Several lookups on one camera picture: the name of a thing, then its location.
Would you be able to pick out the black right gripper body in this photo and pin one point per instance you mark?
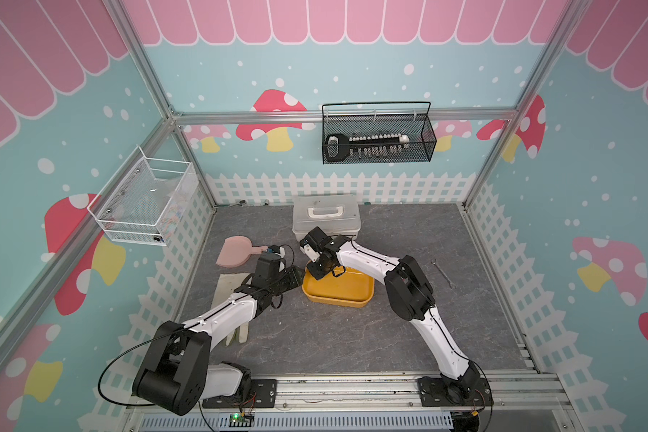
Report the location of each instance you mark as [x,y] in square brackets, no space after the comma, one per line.
[318,268]

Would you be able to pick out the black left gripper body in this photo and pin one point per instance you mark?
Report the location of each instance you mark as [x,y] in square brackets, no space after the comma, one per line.
[285,281]

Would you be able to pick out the yellow plastic storage box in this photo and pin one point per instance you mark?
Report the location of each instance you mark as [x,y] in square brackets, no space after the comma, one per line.
[351,289]

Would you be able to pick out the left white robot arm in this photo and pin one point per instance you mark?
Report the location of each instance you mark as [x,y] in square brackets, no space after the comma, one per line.
[176,372]

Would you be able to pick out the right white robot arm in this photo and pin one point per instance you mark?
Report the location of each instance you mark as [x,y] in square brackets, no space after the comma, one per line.
[411,298]

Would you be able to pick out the white lidded plastic box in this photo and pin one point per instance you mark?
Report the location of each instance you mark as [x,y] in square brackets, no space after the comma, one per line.
[334,214]

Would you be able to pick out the white work glove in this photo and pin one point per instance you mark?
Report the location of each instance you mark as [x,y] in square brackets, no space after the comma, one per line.
[226,286]

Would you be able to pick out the black socket set holder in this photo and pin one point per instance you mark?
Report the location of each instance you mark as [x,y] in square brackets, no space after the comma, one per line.
[338,147]

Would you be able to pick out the metal wrench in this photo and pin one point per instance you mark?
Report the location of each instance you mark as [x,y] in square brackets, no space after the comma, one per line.
[437,266]

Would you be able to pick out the small green circuit board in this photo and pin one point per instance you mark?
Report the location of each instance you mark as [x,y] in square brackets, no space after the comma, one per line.
[241,420]

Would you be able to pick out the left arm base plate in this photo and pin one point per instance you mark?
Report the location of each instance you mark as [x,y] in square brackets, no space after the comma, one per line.
[258,393]

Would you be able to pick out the white wire wall basket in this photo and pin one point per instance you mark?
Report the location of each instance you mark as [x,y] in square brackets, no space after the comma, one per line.
[146,200]

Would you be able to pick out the black wire wall basket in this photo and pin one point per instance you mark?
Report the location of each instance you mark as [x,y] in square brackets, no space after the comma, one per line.
[384,132]

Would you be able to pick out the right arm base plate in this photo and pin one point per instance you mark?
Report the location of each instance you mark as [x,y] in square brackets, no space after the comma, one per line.
[444,392]

